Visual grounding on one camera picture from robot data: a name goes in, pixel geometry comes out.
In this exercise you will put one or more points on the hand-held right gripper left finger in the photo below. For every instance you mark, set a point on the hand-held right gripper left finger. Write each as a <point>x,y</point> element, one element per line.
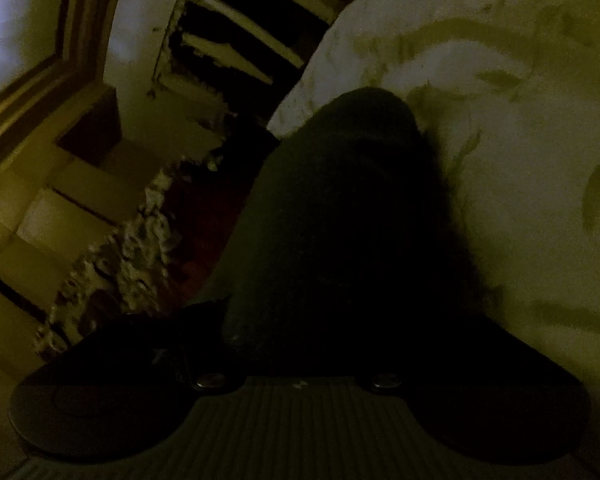
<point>155,345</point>

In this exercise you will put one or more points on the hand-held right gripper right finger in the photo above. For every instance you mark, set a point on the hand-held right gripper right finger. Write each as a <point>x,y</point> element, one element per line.
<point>495,352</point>

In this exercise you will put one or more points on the printed blanket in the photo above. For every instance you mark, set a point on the printed blanket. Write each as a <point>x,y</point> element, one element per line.
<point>130,255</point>

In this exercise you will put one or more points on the red cloth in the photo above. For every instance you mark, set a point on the red cloth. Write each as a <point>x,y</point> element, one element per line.
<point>210,225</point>

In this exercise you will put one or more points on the white patterned bedsheet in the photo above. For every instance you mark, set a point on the white patterned bedsheet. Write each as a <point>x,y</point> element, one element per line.
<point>505,135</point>

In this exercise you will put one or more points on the wooden door frame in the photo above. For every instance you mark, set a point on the wooden door frame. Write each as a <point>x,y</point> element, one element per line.
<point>55,60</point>

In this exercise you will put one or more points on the slatted frame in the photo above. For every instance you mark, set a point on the slatted frame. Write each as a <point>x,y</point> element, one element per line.
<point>240,25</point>

